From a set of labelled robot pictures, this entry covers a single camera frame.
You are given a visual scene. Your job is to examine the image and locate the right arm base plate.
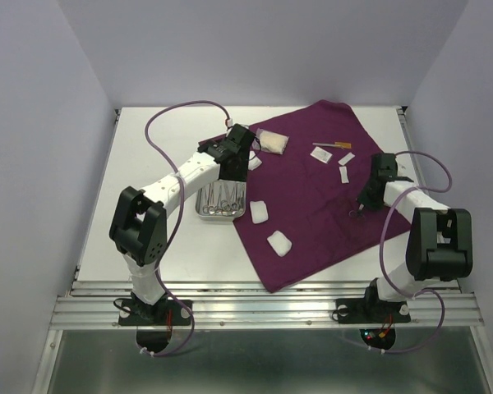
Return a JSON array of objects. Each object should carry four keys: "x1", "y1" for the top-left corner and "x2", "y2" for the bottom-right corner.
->
[{"x1": 330, "y1": 298, "x2": 411, "y2": 324}]

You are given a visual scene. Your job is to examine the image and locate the white gauze pad bottom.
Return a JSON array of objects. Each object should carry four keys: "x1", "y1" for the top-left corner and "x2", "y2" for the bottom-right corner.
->
[{"x1": 267, "y1": 231, "x2": 293, "y2": 257}]

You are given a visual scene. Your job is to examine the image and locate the white gauze pad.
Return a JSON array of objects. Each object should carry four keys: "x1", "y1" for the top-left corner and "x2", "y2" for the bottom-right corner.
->
[
  {"x1": 250, "y1": 201, "x2": 269, "y2": 224},
  {"x1": 248, "y1": 151, "x2": 262, "y2": 171},
  {"x1": 267, "y1": 231, "x2": 293, "y2": 257}
]

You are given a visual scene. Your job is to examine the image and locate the scalpel blade orange packet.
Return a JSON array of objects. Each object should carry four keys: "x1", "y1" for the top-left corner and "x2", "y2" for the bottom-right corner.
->
[{"x1": 312, "y1": 142, "x2": 352, "y2": 149}]

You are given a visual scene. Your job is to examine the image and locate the steel hemostat bottom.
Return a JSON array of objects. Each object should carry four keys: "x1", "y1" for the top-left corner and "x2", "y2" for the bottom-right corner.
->
[{"x1": 225, "y1": 182, "x2": 241, "y2": 214}]

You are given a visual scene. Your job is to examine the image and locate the white gauze pad top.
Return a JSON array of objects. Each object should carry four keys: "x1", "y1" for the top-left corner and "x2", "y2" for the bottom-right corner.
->
[{"x1": 248, "y1": 151, "x2": 262, "y2": 171}]

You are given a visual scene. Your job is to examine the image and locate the aluminium front rail frame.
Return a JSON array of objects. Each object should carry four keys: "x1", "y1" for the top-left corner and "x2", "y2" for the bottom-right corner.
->
[{"x1": 48, "y1": 281, "x2": 486, "y2": 330}]

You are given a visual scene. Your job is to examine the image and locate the stainless steel tray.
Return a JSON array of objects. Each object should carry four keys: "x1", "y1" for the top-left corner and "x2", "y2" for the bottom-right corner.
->
[{"x1": 195, "y1": 180, "x2": 247, "y2": 222}]

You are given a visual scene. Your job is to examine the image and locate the steel scissors pair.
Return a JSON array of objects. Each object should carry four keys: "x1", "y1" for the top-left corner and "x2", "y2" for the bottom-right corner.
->
[
  {"x1": 235, "y1": 182, "x2": 247, "y2": 207},
  {"x1": 348, "y1": 209, "x2": 366, "y2": 221}
]

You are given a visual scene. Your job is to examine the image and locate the bagged beige bandage roll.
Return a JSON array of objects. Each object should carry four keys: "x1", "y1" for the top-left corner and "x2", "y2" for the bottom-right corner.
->
[{"x1": 256, "y1": 129, "x2": 289, "y2": 155}]

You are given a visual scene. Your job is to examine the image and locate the white gauze pad middle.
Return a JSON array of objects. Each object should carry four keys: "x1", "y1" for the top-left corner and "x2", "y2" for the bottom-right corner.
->
[{"x1": 250, "y1": 201, "x2": 269, "y2": 224}]

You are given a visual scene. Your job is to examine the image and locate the steel hemostat long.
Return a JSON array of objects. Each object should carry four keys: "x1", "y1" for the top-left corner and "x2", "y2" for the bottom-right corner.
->
[{"x1": 214, "y1": 185, "x2": 229, "y2": 215}]

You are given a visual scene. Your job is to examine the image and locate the small clear bagged packet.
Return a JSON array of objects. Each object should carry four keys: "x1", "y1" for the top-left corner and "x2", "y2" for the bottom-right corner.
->
[{"x1": 311, "y1": 146, "x2": 332, "y2": 164}]

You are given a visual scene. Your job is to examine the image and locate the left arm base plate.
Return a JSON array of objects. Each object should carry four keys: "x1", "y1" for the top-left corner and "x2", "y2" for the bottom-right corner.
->
[{"x1": 113, "y1": 298, "x2": 191, "y2": 327}]

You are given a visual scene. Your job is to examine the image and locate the small white paper strip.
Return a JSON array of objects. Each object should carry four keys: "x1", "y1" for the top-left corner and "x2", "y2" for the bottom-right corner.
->
[
  {"x1": 339, "y1": 166, "x2": 349, "y2": 184},
  {"x1": 339, "y1": 153, "x2": 355, "y2": 167}
]

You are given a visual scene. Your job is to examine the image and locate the purple surgical cloth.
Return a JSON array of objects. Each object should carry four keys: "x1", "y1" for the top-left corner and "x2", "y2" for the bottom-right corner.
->
[{"x1": 233, "y1": 100, "x2": 406, "y2": 293}]

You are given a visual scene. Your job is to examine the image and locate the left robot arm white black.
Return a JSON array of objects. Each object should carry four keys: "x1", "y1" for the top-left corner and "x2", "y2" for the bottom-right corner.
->
[{"x1": 108, "y1": 125, "x2": 256, "y2": 325}]

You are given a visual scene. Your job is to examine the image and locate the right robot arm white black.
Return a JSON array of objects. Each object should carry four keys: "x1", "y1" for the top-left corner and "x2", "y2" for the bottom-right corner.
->
[{"x1": 351, "y1": 152, "x2": 473, "y2": 320}]

